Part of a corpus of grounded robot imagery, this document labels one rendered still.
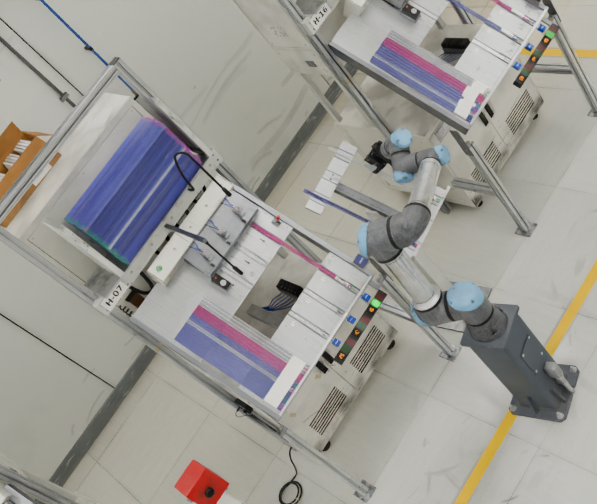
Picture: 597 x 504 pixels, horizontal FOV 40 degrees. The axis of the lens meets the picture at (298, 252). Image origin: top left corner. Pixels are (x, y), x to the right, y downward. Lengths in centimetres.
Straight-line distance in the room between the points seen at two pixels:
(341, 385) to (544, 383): 96
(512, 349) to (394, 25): 152
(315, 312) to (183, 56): 216
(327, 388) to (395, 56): 151
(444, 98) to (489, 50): 32
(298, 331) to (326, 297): 18
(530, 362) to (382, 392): 94
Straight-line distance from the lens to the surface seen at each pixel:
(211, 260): 329
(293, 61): 403
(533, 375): 332
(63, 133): 308
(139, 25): 482
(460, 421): 370
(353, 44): 370
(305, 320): 329
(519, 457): 352
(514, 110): 435
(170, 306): 334
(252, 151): 527
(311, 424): 382
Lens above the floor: 298
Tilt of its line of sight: 38 degrees down
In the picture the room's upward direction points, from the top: 45 degrees counter-clockwise
